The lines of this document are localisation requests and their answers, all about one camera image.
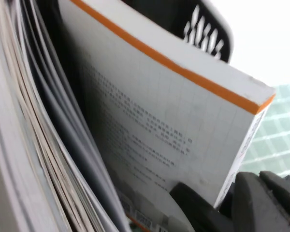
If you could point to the white orange ROS book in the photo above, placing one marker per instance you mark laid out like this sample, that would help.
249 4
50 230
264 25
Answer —
159 108

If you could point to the green checked tablecloth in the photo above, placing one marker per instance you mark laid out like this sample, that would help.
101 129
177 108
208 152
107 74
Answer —
275 140

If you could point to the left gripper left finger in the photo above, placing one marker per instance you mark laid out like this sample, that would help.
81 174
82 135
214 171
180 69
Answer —
203 215

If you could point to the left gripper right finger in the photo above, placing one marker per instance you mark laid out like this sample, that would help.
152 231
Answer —
261 207

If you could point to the black plastic book holder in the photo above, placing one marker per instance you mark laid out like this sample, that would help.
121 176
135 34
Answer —
174 19

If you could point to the stack of magazines in rack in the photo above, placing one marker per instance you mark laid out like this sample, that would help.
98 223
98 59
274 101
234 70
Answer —
62 157

